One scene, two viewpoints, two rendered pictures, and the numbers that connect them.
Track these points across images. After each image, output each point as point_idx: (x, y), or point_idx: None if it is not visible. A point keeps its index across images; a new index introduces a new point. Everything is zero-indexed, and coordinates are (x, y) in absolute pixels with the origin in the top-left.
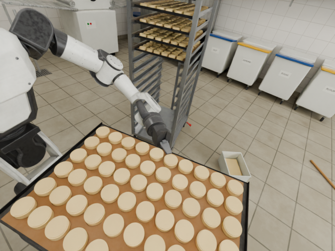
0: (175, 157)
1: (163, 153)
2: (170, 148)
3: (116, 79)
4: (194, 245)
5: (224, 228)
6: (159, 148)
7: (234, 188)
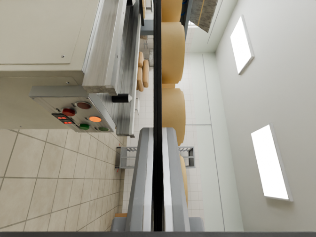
0: (184, 100)
1: (181, 159)
2: (177, 148)
3: None
4: None
5: None
6: (157, 216)
7: None
